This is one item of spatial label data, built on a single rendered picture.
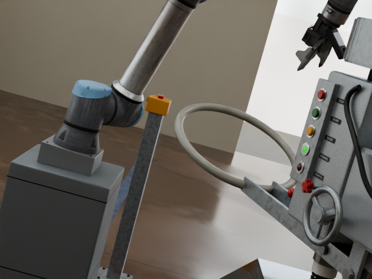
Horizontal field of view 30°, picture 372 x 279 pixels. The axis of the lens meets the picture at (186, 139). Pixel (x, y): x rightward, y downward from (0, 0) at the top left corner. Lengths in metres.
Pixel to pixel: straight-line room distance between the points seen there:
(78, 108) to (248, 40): 6.03
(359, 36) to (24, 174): 1.45
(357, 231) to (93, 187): 1.26
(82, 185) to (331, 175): 1.18
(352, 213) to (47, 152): 1.43
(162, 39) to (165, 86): 5.93
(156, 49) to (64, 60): 6.13
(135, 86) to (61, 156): 0.42
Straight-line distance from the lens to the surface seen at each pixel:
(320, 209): 1.74
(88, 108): 2.78
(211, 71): 8.69
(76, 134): 2.79
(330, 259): 1.87
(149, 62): 2.84
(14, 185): 2.77
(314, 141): 1.88
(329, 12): 2.44
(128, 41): 8.76
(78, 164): 2.78
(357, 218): 1.74
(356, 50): 1.84
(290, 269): 2.50
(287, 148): 2.61
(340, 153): 1.80
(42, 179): 2.73
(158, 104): 3.75
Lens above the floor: 1.57
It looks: 10 degrees down
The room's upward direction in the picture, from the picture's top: 15 degrees clockwise
